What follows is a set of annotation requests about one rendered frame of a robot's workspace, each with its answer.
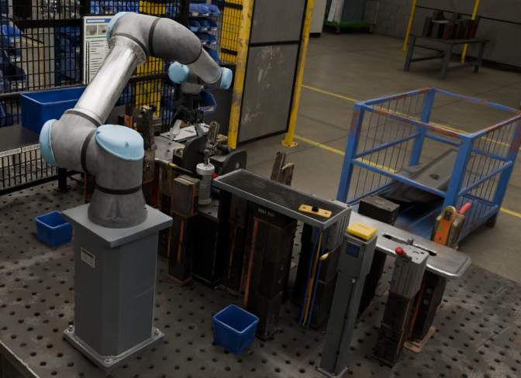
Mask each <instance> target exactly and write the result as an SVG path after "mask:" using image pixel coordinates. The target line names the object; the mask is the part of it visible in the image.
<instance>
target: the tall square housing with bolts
mask: <svg viewBox="0 0 521 378"><path fill-rule="evenodd" d="M328 201H330V202H333V203H334V204H338V205H340V206H343V207H345V208H348V210H347V215H345V216H344V217H342V218H341V219H340V220H338V221H336V222H334V223H333V224H332V225H330V226H329V227H327V228H326V229H324V230H322V229H318V228H317V227H314V226H313V230H312V238H311V241H310V243H312V250H311V255H310V259H309V267H308V272H307V274H306V275H305V279H304V284H303V288H302V297H301V301H300V305H299V310H298V316H297V317H296V318H293V319H295V321H294V322H297V324H300V325H302V326H301V327H303V328H307V329H309V330H310V331H312V330H314V331H317V330H318V329H319V328H323V327H322V326H325V324H328V320H329V317H330V311H331V307H332V303H333V295H334V291H335V288H336V281H337V277H338V273H337V271H336V269H337V265H338V261H339V257H340V250H341V246H342V242H343V235H344V233H346V232H347V228H348V226H349V222H350V215H351V212H352V206H350V205H348V204H344V203H343V202H340V201H337V200H334V199H329V200H328ZM339 244H341V246H339V247H338V248H336V250H335V251H334V252H333V253H330V254H328V256H327V257H326V258H325V259H324V260H323V261H321V260H320V259H319V258H320V257H322V256H323V255H325V254H326V253H328V252H331V251H333V250H334V248H335V247H336V246H338V245H339Z"/></svg>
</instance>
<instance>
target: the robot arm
mask: <svg viewBox="0 0 521 378"><path fill-rule="evenodd" d="M108 28H109V30H108V31H107V33H106V39H107V43H108V48H109V52H108V53H107V55H106V56H105V59H104V60H103V61H102V63H101V65H100V67H99V68H98V69H97V71H96V73H95V75H94V77H93V78H92V79H91V81H90V83H89V84H88V86H87V87H86V89H85V91H84V93H83V94H82V96H81V97H80V99H79V100H78V103H77V104H76V105H75V107H74V108H73V109H68V110H66V111H65V112H64V113H63V115H62V116H61V118H60V120H56V119H51V120H49V121H47V122H46V123H45V124H44V126H43V128H42V130H41V133H40V153H41V155H42V158H43V159H44V160H45V161H46V162H47V163H48V164H51V165H54V166H57V167H59V168H66V169H69V170H75V171H79V172H82V173H86V174H92V175H95V191H94V193H93V195H92V198H91V202H90V204H89V206H88V218H89V220H90V221H91V222H93V223H95V224H96V225H100V226H102V227H106V228H111V229H125V228H130V227H134V226H137V225H140V224H141V223H143V222H145V220H146V219H147V205H146V202H145V198H144V196H143V192H142V177H143V156H144V150H143V138H142V137H141V135H140V134H139V133H138V132H136V131H135V130H133V129H130V128H128V127H125V126H121V125H104V123H105V120H106V119H107V118H108V116H109V114H110V112H111V110H112V109H113V107H114V105H115V103H116V102H117V100H118V98H119V96H120V95H121V93H122V91H123V89H124V87H125V86H126V84H127V82H128V80H129V79H130V77H131V75H132V73H133V72H134V70H135V68H136V67H140V66H142V65H143V64H144V63H145V61H146V60H147V58H148V57H156V58H161V59H165V60H174V61H176V62H174V63H173V64H172V65H171V66H170V67H169V70H168V75H169V77H170V79H171V80H172V81H173V82H174V83H178V84H180V83H181V94H182V95H183V97H182V98H180V99H178V100H177V101H176V102H174V108H177V109H178V110H177V111H176V113H175V114H174V116H173V118H172V120H171V130H170V141H171V142H172V140H173V138H174V135H178V134H179V133H180V126H181V120H182V121H184V123H185V124H186V125H187V124H188V123H191V124H192V125H193V126H194V127H195V131H196V135H197V136H201V135H202V133H204V132H205V131H204V129H203V128H202V127H201V124H200V123H202V122H203V113H204V111H203V110H202V109H200V108H199V107H198V100H199V99H201V95H200V91H201V85H204V86H209V87H213V88H218V89H220V88H221V89H228V88H229V86H230V85H231V82H232V76H233V75H232V71H231V70H230V69H227V68H225V67H220V66H219V65H218V64H217V63H216V62H215V61H214V60H213V59H212V58H211V57H210V56H209V55H208V54H207V53H206V51H205V50H204V49H203V48H202V43H201V41H200V40H199V38H198V37H197V36H196V35H195V34H194V33H192V32H191V31H190V30H189V29H187V28H186V27H184V26H183V25H181V24H180V23H178V22H175V21H174V20H171V19H166V18H160V17H155V16H150V15H141V14H137V13H135V12H120V13H118V14H116V15H114V16H113V18H112V19H111V21H110V23H109V25H108ZM201 113H202V119H201ZM180 119H181V120H180Z"/></svg>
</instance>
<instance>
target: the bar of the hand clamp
mask: <svg viewBox="0 0 521 378"><path fill-rule="evenodd" d="M156 110H157V107H156V106H155V105H151V106H150V107H149V108H148V107H147V106H146V105H144V106H142V107H141V115H142V122H143V139H144V140H145V141H147V142H148V143H149V145H150V146H151V145H152V144H153V143H154V121H153V112H155V111H156ZM144 149H145V150H147V149H150V148H148V147H147V146H145V145H144Z"/></svg>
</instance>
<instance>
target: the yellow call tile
mask: <svg viewBox="0 0 521 378"><path fill-rule="evenodd" d="M347 232H349V233H351V234H354V235H357V236H359V237H361V238H363V239H369V238H370V237H372V236H373V234H375V233H376V232H377V229H376V228H374V227H371V226H369V225H365V224H364V223H361V222H355V223H353V224H352V225H351V226H349V227H348V228H347Z"/></svg>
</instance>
